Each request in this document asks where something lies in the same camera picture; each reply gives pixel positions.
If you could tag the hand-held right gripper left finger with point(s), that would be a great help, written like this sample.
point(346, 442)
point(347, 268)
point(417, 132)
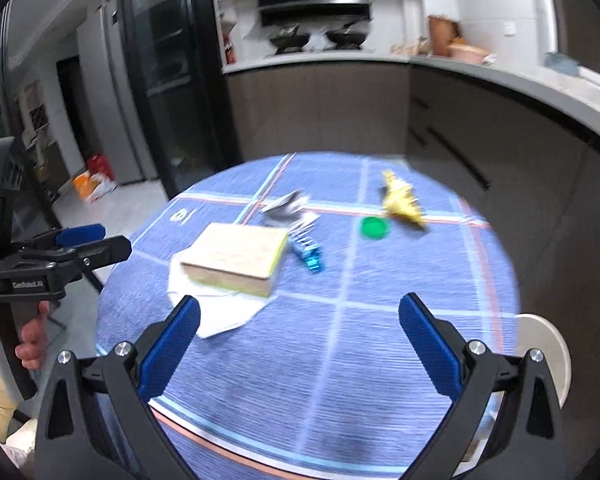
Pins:
point(170, 345)

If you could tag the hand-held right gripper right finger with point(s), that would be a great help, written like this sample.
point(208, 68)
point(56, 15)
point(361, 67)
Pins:
point(430, 350)

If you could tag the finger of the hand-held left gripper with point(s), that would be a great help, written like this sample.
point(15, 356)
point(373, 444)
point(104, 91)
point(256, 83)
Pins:
point(80, 234)
point(105, 250)

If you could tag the white paper napkin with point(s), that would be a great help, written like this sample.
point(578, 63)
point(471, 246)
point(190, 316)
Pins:
point(220, 315)

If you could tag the tan box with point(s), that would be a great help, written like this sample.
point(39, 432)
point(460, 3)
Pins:
point(235, 255)

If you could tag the green round lid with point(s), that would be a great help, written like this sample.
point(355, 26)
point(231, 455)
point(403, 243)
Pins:
point(375, 227)

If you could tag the yellow snack wrapper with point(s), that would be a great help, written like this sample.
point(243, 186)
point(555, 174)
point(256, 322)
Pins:
point(402, 202)

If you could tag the blue foil wrapper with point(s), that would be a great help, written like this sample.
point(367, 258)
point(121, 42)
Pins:
point(310, 255)

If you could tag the silver wrapper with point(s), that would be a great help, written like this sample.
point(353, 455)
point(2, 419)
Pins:
point(287, 207)

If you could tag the person's left hand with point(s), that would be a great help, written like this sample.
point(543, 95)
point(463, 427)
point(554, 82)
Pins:
point(30, 340)

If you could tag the orange plastic bag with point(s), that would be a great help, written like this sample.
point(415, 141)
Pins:
point(92, 187)

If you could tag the red bag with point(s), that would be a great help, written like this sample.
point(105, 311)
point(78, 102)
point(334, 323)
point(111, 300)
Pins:
point(101, 167)

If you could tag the blue plaid tablecloth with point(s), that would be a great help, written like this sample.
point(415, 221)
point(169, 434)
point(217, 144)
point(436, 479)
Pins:
point(330, 360)

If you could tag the beige shelf unit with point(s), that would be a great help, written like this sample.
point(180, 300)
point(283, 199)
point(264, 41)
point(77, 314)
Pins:
point(35, 125)

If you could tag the silver refrigerator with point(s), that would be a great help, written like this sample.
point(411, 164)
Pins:
point(125, 110)

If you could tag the black glass sliding door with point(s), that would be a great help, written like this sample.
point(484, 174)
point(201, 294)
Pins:
point(165, 60)

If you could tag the red sauce bottle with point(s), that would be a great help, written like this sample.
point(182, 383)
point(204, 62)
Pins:
point(229, 50)

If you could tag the black wok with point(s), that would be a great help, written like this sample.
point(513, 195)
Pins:
point(290, 40)
point(347, 36)

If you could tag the white kitchen countertop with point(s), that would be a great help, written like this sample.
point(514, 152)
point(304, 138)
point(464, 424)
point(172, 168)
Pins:
point(530, 85)

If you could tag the white plastic bag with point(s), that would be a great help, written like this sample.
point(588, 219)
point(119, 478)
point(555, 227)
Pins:
point(488, 60)

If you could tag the pink basin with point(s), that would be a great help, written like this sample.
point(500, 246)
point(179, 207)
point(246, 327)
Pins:
point(467, 53)

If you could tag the glass jar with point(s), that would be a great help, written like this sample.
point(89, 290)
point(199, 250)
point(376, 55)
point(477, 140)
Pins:
point(422, 46)

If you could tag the wooden cutting board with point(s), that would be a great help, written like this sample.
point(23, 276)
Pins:
point(440, 35)

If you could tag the light blue container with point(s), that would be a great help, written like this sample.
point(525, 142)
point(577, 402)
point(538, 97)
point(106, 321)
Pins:
point(562, 64)

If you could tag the black range hood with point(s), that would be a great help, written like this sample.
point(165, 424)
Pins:
point(312, 0)

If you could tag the white framed window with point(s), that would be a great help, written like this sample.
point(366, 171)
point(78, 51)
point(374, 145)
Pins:
point(580, 5)

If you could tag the white wall socket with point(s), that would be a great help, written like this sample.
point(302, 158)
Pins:
point(510, 29)

